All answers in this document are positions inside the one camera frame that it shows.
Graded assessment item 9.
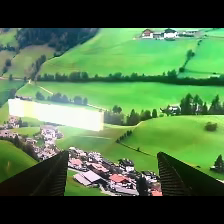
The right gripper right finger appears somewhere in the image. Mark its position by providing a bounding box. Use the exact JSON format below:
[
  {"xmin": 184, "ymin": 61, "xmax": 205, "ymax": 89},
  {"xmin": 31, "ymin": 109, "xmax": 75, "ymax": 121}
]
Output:
[{"xmin": 156, "ymin": 151, "xmax": 224, "ymax": 197}]

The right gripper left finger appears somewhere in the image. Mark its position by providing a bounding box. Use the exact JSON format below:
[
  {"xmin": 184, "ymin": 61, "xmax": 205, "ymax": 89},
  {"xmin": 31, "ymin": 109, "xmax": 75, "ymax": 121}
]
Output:
[{"xmin": 0, "ymin": 150, "xmax": 70, "ymax": 197}]

